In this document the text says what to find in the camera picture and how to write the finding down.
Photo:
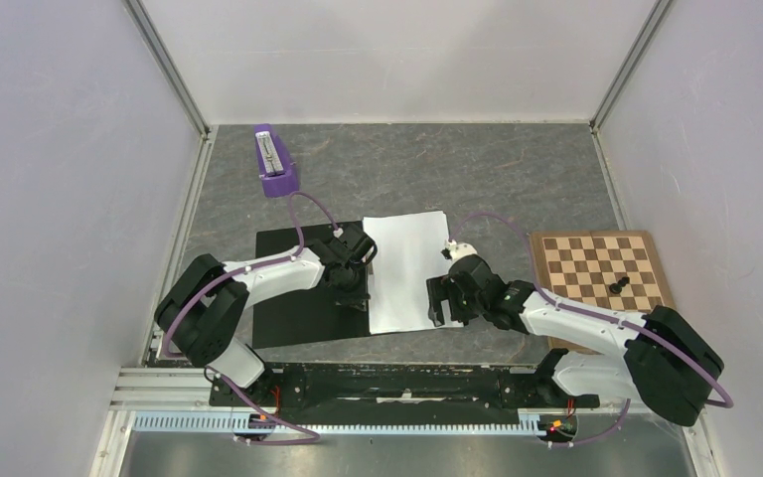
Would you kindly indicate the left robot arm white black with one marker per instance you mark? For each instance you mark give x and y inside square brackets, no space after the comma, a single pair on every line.
[202,310]

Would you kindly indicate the purple metronome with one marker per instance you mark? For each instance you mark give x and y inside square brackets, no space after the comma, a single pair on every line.
[276,169]

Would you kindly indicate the wooden chessboard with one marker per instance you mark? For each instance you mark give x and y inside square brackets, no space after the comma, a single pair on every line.
[580,265]

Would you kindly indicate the white paper sheets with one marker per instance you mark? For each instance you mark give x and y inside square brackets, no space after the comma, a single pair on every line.
[409,254]

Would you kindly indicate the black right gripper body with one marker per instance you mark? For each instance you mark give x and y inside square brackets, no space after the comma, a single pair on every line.
[466,308]

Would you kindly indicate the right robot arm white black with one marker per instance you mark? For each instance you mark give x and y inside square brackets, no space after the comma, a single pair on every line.
[656,357]

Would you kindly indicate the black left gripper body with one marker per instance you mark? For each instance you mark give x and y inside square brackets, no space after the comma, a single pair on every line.
[352,290]

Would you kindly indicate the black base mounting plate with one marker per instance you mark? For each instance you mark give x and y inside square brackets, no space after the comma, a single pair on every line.
[394,394]

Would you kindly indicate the aluminium frame rail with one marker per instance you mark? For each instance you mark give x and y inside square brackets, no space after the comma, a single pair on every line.
[197,401]

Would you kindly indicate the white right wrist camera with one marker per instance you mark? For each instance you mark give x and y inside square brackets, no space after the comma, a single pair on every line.
[454,250]

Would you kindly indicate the black chess piece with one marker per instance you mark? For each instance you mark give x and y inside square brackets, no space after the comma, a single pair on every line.
[617,287]

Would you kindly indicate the black folder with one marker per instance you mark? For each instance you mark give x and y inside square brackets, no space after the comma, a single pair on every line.
[302,316]

